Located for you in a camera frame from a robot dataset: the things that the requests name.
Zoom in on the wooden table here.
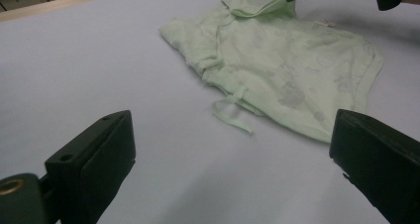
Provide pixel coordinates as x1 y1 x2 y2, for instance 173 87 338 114
0 0 150 23

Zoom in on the light green baby garment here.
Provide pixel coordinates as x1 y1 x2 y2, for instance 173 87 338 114
158 0 385 144

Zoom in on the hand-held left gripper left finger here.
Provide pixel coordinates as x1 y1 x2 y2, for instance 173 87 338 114
45 110 137 224

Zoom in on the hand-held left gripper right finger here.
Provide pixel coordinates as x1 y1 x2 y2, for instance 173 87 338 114
329 108 420 224

